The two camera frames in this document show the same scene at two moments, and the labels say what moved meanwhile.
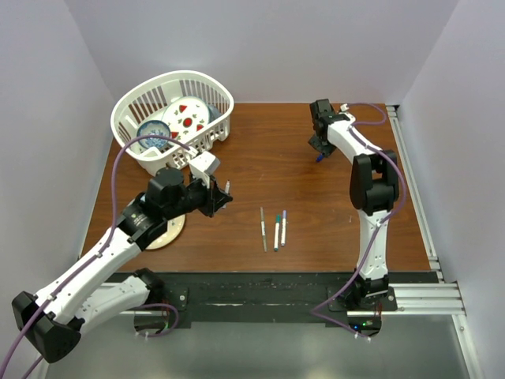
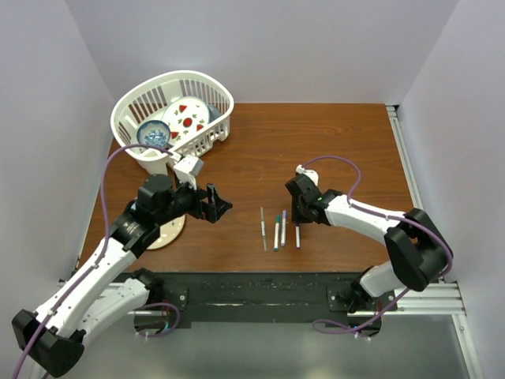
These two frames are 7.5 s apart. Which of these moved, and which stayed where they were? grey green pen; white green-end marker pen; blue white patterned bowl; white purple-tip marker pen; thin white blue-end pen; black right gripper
Moved: black right gripper; thin white blue-end pen
Stayed: white purple-tip marker pen; blue white patterned bowl; white green-end marker pen; grey green pen
